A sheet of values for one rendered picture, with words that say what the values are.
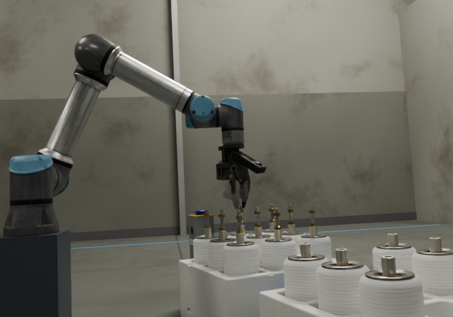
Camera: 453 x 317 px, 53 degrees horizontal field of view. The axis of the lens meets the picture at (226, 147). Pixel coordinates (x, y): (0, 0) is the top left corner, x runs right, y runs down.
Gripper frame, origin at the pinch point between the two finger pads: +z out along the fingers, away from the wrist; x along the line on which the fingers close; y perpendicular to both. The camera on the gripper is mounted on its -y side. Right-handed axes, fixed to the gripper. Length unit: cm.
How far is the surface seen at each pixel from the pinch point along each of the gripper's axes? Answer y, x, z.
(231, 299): -17.9, 31.3, 21.5
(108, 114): 251, -146, -79
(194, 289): 3.9, 20.4, 23.5
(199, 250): 6.0, 15.1, 13.0
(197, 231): 17.6, 2.5, 8.8
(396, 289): -65, 52, 11
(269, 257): -19.8, 16.1, 13.6
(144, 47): 227, -171, -143
